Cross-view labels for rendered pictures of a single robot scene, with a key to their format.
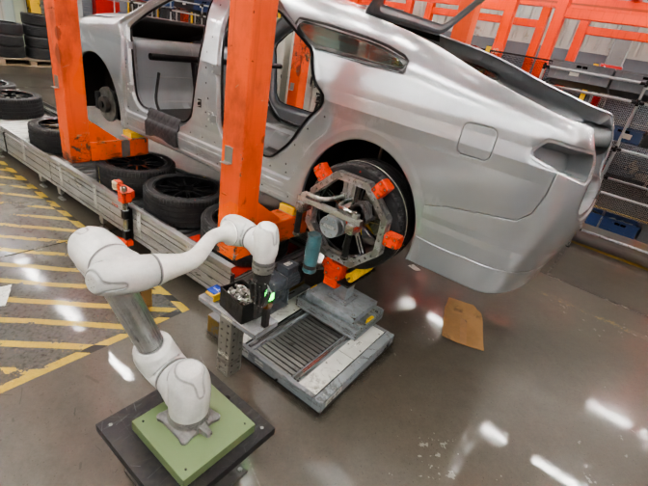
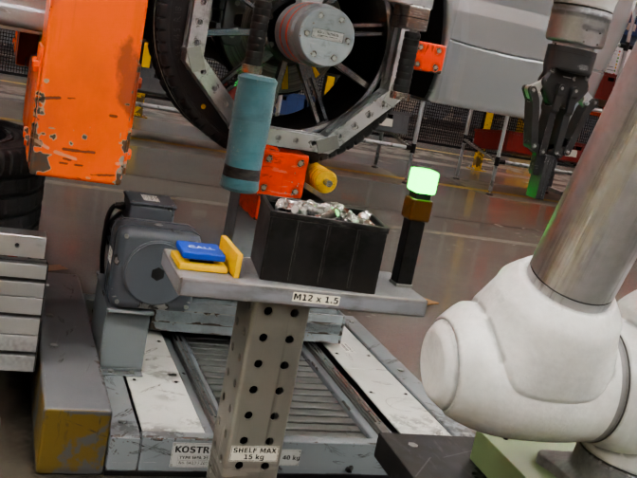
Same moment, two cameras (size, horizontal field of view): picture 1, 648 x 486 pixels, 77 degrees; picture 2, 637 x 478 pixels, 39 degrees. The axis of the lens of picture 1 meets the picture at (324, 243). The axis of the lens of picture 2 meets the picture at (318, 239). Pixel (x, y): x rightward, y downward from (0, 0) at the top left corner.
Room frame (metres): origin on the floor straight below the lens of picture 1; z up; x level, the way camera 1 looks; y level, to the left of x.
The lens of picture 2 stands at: (0.82, 1.57, 0.84)
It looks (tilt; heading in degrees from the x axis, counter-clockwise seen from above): 12 degrees down; 307
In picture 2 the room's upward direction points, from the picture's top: 11 degrees clockwise
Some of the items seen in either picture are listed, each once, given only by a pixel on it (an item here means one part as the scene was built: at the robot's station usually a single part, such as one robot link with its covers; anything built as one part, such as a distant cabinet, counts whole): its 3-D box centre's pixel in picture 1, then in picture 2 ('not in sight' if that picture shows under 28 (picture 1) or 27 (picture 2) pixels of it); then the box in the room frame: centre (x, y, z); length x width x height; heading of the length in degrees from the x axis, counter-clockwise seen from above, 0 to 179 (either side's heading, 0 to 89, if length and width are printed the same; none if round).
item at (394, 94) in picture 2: (346, 246); (406, 64); (1.94, -0.12, 0.83); 0.04 x 0.04 x 0.16
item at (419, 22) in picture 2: (353, 228); (410, 17); (1.97, -0.14, 0.93); 0.09 x 0.05 x 0.05; 148
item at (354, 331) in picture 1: (339, 307); (234, 299); (2.38, -0.19, 0.13); 0.50 x 0.36 x 0.10; 58
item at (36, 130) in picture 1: (66, 134); not in sight; (4.19, 2.92, 0.39); 0.66 x 0.66 x 0.24
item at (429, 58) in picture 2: (392, 240); (422, 56); (2.07, -0.37, 0.85); 0.09 x 0.08 x 0.07; 58
